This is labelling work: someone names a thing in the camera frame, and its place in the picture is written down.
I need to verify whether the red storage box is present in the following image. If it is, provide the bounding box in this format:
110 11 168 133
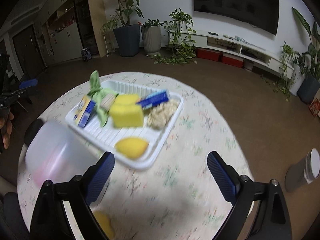
197 48 221 62
221 53 244 68

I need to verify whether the white low TV console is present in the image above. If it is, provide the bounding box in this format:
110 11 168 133
168 29 297 79

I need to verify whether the yellow sponge with woven band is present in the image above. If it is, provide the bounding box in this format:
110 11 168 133
99 93 140 111

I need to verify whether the green floral cloth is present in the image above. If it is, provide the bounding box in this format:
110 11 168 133
87 70 118 127

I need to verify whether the white wall cabinet shelving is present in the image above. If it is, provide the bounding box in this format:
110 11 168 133
0 0 87 81

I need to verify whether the translucent plastic storage box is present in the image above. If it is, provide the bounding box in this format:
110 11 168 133
25 121 98 188

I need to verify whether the person's left hand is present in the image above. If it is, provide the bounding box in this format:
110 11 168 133
0 112 14 150

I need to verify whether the small bushy plant by console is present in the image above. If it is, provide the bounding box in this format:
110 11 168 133
263 42 305 102

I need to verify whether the trailing green vine plant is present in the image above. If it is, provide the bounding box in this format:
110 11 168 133
151 8 196 64

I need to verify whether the tall plant in dark pot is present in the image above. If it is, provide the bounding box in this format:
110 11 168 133
113 0 143 57

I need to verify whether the cream chenille scrubber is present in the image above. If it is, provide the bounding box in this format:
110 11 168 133
147 99 180 129

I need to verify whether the grey cylindrical trash bin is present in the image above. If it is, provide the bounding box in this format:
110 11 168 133
285 148 319 192

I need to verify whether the plant in ribbed grey pot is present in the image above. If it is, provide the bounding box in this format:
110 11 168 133
140 19 163 57

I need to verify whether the white ribbed plastic tray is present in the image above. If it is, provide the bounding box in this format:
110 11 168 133
65 91 184 170

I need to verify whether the red storage box left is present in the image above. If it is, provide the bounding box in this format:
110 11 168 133
197 48 221 62

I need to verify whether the yellow Vinda tissue pack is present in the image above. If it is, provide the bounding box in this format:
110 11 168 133
73 95 96 128

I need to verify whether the peanut-shaped yellow sponge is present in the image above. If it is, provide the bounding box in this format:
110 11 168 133
93 210 115 239

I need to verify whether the blue tissue pack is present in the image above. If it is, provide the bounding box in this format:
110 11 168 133
136 90 169 109

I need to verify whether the black cylindrical container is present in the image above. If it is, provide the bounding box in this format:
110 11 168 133
24 119 44 147

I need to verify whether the red gift box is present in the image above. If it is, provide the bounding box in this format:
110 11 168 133
309 98 320 117

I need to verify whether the large-leaf plant dark pot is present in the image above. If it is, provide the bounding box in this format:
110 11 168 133
292 8 319 104

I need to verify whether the wall-mounted black television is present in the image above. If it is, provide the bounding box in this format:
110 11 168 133
194 0 280 35

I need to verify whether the red storage box right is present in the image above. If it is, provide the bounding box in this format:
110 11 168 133
221 53 244 68

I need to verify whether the lemon-shaped yellow sponge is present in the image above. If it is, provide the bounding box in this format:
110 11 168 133
114 137 149 159

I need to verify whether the yellow rectangular sponge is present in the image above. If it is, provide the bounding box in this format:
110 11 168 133
109 104 144 128

